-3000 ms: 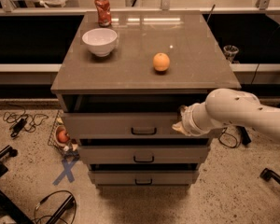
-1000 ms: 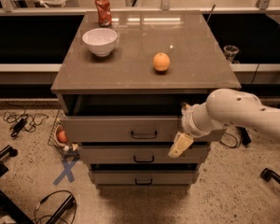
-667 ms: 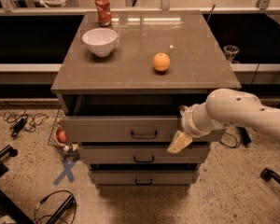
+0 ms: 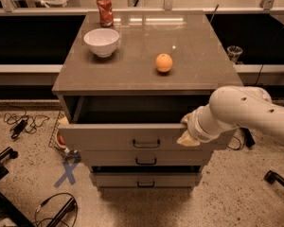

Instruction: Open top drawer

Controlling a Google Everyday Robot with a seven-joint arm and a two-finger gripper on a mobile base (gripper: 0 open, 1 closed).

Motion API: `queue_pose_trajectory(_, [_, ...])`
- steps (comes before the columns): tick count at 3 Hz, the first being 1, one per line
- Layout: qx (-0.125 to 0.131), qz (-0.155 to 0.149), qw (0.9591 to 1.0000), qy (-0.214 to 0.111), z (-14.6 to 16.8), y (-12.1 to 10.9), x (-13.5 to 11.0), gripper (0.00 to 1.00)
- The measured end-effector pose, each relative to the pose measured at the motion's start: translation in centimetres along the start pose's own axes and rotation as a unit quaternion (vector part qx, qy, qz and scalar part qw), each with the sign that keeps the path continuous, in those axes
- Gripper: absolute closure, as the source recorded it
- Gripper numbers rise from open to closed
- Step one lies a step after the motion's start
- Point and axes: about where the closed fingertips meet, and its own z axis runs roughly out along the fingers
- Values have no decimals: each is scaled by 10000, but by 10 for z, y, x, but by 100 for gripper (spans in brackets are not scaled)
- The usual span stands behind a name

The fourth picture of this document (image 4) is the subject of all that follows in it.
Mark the grey top drawer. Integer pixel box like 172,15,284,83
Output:
57,95,239,152

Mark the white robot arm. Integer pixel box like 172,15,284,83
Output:
177,86,284,147

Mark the grey drawer cabinet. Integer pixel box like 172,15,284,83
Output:
51,10,246,192

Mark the black bar right of cabinet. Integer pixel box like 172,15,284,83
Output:
241,128,255,148

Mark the orange fruit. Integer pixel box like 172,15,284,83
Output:
155,54,173,73

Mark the black chair leg right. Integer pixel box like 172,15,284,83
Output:
264,170,284,187

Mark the clear glass cup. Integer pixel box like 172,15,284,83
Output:
226,45,243,64

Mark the blue tape cross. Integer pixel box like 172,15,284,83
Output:
54,159,80,187

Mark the red apple in basket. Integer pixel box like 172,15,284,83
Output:
58,135,65,145

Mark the white ceramic bowl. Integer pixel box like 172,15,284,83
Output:
83,28,120,58

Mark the crushed red soda can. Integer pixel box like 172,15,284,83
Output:
97,0,114,27

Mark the black chair base left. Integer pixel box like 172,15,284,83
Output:
0,147,34,227

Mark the black cable right floor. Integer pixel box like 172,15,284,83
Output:
227,135,246,151

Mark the wire basket on floor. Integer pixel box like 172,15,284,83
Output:
48,111,80,160

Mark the black cable loop bottom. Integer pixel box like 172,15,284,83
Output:
33,192,79,227

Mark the black power adapter with cable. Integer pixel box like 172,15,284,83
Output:
3,106,49,140

